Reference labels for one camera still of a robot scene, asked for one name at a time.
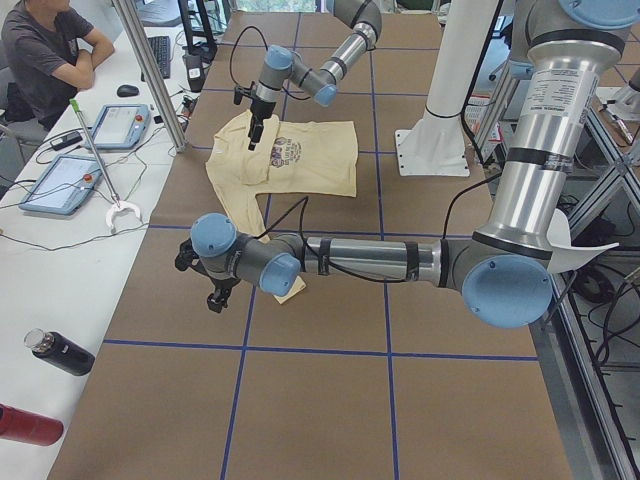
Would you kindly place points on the white pedestal column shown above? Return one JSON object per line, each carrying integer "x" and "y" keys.
{"x": 467, "y": 26}

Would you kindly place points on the seated person in grey shirt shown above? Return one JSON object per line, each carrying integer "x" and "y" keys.
{"x": 52, "y": 52}

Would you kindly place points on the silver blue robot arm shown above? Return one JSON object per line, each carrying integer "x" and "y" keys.
{"x": 503, "y": 271}
{"x": 281, "y": 65}

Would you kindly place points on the lower teach pendant tablet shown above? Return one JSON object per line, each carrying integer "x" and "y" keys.
{"x": 64, "y": 186}

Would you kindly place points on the reacher grabber stick tool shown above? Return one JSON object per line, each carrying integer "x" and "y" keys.
{"x": 118, "y": 204}

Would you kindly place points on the cream long-sleeve California shirt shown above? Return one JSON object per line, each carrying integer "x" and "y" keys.
{"x": 289, "y": 158}

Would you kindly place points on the black water bottle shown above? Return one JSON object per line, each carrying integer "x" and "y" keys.
{"x": 57, "y": 350}

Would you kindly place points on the black keyboard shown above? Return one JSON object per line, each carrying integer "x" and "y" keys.
{"x": 161, "y": 49}

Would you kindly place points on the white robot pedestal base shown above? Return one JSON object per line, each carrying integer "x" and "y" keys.
{"x": 431, "y": 153}

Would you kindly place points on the aluminium frame post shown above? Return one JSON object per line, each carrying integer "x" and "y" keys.
{"x": 136, "y": 33}

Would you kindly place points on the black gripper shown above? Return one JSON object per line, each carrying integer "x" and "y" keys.
{"x": 220, "y": 282}
{"x": 259, "y": 108}

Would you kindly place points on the upper teach pendant tablet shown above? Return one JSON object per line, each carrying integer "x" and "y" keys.
{"x": 120, "y": 127}

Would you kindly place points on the black computer mouse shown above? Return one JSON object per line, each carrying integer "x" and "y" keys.
{"x": 127, "y": 91}

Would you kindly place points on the red water bottle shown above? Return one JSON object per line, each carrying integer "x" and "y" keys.
{"x": 29, "y": 427}

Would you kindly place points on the black power adapter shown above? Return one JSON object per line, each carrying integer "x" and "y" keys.
{"x": 68, "y": 139}

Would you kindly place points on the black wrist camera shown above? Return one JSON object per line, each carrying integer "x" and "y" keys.
{"x": 186, "y": 258}
{"x": 241, "y": 92}

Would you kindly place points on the teach pendant tablet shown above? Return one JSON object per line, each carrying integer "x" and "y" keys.
{"x": 64, "y": 186}
{"x": 120, "y": 127}

